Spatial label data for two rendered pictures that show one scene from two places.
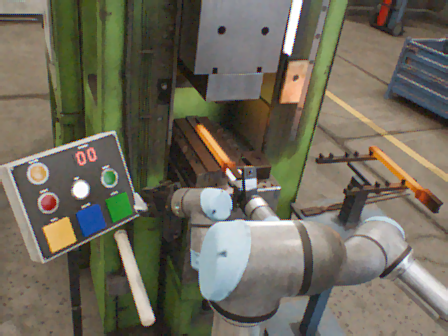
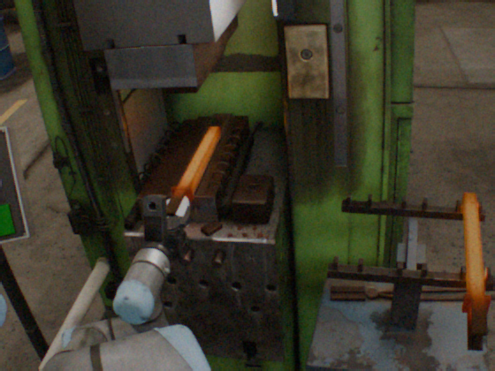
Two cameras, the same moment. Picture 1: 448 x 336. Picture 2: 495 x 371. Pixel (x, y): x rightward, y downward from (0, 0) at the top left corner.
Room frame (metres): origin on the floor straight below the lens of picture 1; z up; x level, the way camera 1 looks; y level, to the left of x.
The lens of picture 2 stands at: (0.68, -0.87, 1.71)
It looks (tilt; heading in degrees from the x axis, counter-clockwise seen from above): 33 degrees down; 41
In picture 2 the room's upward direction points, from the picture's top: 7 degrees counter-clockwise
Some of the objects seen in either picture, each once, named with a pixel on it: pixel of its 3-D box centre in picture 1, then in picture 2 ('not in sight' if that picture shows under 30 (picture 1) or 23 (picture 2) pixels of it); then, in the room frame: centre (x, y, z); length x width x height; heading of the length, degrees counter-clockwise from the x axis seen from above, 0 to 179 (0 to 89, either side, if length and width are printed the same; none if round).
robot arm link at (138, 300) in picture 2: (267, 225); (139, 293); (1.11, -0.19, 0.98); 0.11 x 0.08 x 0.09; 27
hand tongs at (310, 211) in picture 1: (358, 201); (453, 293); (1.64, -0.65, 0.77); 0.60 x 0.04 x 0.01; 119
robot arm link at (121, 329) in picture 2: not in sight; (141, 329); (1.10, -0.18, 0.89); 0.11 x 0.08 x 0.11; 145
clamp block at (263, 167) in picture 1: (255, 165); (254, 198); (1.52, -0.16, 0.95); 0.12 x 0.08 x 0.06; 27
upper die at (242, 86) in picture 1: (211, 64); (178, 35); (1.58, 0.07, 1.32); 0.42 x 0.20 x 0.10; 27
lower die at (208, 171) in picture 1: (201, 148); (198, 162); (1.58, 0.07, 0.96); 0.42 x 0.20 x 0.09; 27
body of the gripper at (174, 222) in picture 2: (246, 197); (163, 245); (1.25, -0.12, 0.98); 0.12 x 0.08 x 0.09; 27
